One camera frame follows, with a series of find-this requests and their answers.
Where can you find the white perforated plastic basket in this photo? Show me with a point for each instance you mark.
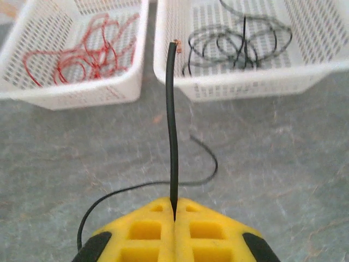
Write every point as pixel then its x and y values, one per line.
pixel 81 95
pixel 245 84

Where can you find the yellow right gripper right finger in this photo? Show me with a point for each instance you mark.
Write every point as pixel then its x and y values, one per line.
pixel 207 223

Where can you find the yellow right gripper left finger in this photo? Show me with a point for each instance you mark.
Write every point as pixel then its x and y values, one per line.
pixel 141 223

